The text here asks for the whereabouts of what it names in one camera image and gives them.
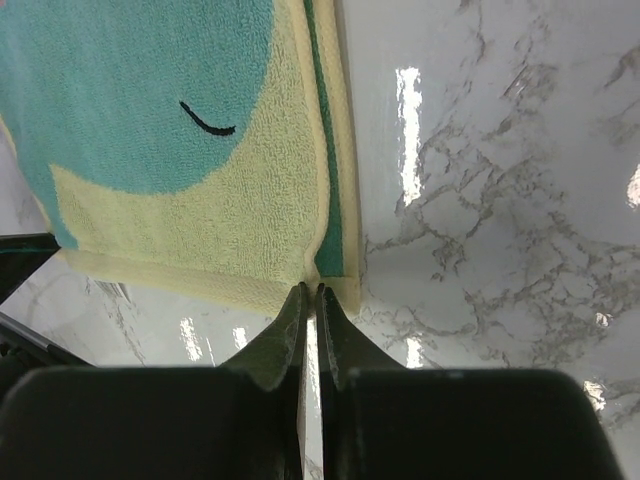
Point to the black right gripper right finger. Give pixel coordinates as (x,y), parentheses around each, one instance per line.
(381,420)

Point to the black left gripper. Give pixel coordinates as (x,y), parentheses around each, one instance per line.
(21,256)

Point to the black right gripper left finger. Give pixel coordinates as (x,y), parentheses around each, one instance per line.
(238,420)

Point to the yellow green towel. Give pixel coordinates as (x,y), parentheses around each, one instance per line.
(203,147)

